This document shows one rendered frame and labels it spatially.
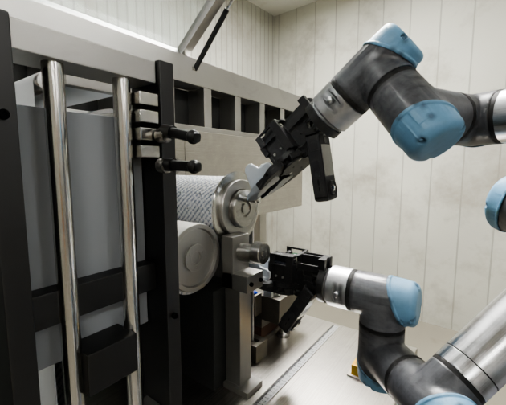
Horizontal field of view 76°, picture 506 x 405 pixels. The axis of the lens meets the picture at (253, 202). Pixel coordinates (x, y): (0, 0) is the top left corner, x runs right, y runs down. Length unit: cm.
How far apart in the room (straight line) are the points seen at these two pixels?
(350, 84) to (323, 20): 313
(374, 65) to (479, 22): 266
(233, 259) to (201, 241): 7
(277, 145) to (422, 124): 24
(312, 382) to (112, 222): 54
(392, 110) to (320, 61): 307
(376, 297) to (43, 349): 46
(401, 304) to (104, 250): 44
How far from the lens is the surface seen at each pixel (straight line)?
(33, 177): 32
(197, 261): 59
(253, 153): 124
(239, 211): 62
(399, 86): 48
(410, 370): 56
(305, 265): 64
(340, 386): 76
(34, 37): 31
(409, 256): 314
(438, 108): 46
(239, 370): 70
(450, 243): 305
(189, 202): 65
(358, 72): 51
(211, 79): 111
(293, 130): 57
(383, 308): 59
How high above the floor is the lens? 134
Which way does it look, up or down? 7 degrees down
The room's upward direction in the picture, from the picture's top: straight up
